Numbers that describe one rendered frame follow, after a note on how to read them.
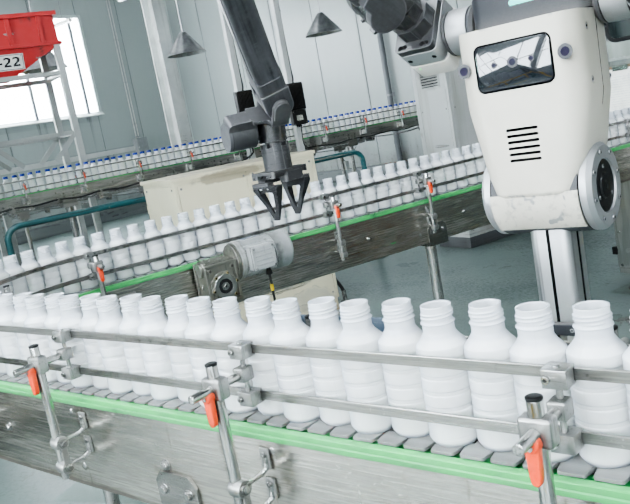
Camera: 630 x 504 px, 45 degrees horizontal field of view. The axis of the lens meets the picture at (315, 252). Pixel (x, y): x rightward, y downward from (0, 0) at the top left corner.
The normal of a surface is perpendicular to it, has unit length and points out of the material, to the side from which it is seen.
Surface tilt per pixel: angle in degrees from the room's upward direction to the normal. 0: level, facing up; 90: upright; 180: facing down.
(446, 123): 90
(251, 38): 128
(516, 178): 90
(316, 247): 90
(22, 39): 90
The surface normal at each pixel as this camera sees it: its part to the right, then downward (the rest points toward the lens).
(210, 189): 0.53, 0.05
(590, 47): 0.76, -0.03
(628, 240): -0.83, 0.24
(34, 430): -0.63, 0.24
